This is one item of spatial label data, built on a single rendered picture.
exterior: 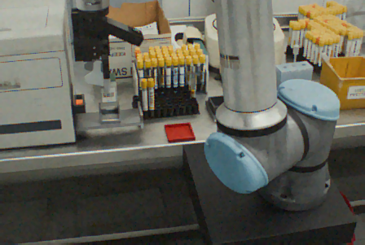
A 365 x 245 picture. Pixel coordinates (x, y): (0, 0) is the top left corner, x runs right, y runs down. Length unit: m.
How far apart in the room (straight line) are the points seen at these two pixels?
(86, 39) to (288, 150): 0.54
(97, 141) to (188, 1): 0.74
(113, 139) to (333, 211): 0.57
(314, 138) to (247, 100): 0.17
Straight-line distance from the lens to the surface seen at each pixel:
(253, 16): 0.73
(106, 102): 1.24
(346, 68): 1.56
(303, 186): 0.98
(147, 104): 1.34
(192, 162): 1.08
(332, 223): 1.00
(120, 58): 1.49
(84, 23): 1.16
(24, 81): 1.19
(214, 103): 1.39
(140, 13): 1.74
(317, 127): 0.90
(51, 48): 1.15
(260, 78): 0.77
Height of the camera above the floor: 1.61
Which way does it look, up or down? 32 degrees down
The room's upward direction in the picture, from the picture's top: 1 degrees clockwise
